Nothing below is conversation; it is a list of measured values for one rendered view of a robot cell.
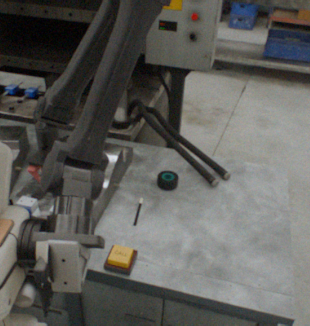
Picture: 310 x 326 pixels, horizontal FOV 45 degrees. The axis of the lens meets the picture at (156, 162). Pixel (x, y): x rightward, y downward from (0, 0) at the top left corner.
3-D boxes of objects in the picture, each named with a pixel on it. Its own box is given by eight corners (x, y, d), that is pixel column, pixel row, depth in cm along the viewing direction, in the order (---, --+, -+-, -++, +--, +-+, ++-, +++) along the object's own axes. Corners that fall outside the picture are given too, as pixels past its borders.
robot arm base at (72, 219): (27, 240, 62) (99, 244, 62) (34, 193, 64) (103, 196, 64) (41, 245, 70) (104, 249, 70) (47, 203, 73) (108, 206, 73)
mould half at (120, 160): (84, 248, 114) (81, 215, 106) (8, 229, 119) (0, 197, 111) (132, 159, 154) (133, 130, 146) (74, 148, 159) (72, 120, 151)
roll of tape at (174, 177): (176, 192, 138) (177, 184, 136) (155, 188, 139) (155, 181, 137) (179, 179, 144) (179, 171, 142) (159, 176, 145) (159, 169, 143)
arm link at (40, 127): (34, 128, 90) (59, 125, 92) (32, 114, 95) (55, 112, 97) (38, 152, 94) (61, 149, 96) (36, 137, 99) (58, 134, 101)
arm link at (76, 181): (61, 203, 64) (89, 207, 67) (68, 148, 67) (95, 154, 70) (44, 209, 72) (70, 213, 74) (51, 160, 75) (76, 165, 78)
